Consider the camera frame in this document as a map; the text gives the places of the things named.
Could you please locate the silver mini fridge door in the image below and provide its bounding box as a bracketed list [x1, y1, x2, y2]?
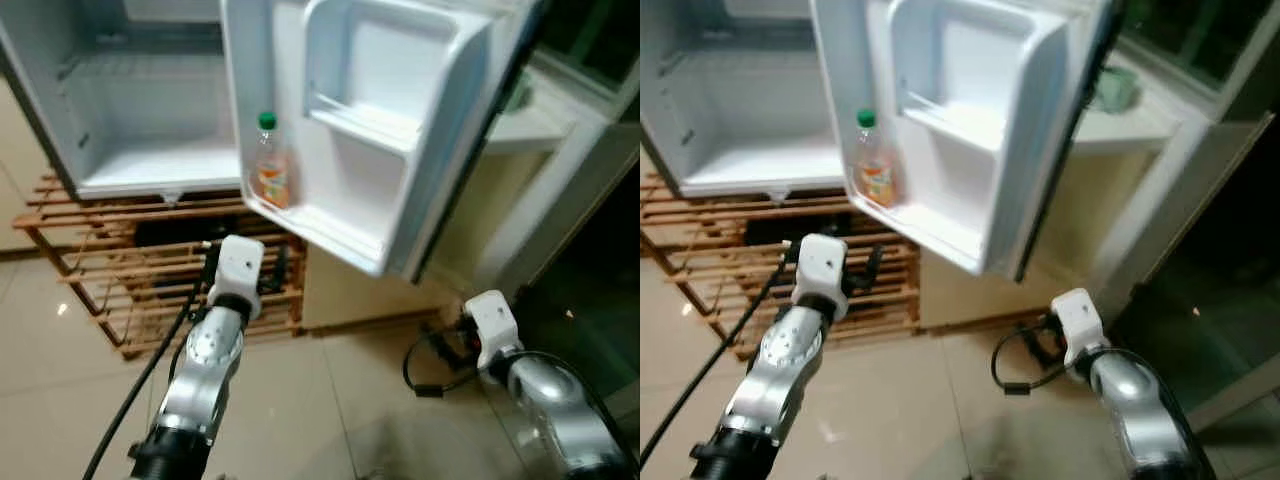
[220, 0, 553, 282]
[810, 0, 1128, 282]

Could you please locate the silver mini fridge body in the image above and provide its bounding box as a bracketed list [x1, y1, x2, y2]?
[0, 0, 247, 201]
[640, 0, 852, 199]

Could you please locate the orange drink bottle green cap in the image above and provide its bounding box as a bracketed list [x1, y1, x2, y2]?
[253, 111, 292, 210]
[853, 108, 897, 210]

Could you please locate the aluminium glass sliding door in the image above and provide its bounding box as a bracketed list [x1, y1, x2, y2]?
[1088, 110, 1280, 433]
[478, 110, 641, 406]

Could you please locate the wooden slat rack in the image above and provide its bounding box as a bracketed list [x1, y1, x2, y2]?
[640, 172, 922, 360]
[14, 172, 307, 360]

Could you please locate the white window ledge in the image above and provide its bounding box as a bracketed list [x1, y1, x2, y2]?
[1075, 60, 1217, 157]
[480, 60, 621, 157]

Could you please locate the green cup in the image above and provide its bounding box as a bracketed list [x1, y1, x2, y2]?
[499, 70, 537, 117]
[1094, 65, 1142, 114]

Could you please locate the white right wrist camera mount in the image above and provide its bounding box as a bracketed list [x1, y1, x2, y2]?
[1049, 288, 1107, 367]
[464, 290, 522, 371]

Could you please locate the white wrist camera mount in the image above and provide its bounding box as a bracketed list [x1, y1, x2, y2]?
[464, 290, 522, 371]
[789, 233, 850, 321]
[1049, 288, 1107, 367]
[207, 235, 267, 321]

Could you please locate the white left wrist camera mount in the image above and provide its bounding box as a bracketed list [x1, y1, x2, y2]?
[789, 233, 850, 321]
[207, 235, 267, 321]

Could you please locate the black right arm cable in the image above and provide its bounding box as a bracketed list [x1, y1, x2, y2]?
[402, 330, 483, 402]
[991, 325, 1068, 397]

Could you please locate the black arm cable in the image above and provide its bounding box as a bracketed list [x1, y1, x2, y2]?
[402, 330, 483, 402]
[83, 240, 219, 480]
[991, 325, 1068, 397]
[640, 240, 802, 473]

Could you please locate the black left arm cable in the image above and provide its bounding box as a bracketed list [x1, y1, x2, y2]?
[640, 240, 802, 473]
[83, 240, 219, 480]

